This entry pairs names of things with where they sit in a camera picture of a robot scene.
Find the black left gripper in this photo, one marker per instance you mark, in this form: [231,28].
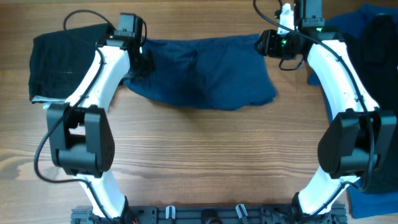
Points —
[149,67]

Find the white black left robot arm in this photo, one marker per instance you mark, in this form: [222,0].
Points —
[81,141]

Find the blue denim shorts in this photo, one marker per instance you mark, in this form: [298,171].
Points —
[224,73]

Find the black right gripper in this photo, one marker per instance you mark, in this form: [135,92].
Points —
[268,38]

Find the blue shirt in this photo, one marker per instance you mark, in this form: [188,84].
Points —
[366,205]

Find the folded black garment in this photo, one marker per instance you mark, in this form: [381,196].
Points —
[60,60]

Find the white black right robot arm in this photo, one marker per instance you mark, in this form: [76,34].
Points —
[357,140]

